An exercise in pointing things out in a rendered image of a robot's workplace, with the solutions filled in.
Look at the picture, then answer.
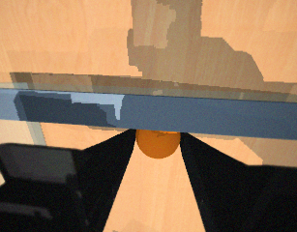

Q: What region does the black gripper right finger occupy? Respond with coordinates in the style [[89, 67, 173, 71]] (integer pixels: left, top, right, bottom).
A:
[[180, 132, 297, 232]]

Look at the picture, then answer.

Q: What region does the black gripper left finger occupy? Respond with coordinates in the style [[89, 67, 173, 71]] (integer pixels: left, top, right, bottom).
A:
[[0, 129, 136, 232]]

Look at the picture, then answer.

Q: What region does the clear l-shaped low wall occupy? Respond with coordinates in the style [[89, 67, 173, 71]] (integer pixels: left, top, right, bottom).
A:
[[0, 82, 297, 146]]

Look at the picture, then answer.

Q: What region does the orange ball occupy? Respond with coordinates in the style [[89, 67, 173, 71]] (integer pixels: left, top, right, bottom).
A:
[[135, 130, 181, 159]]

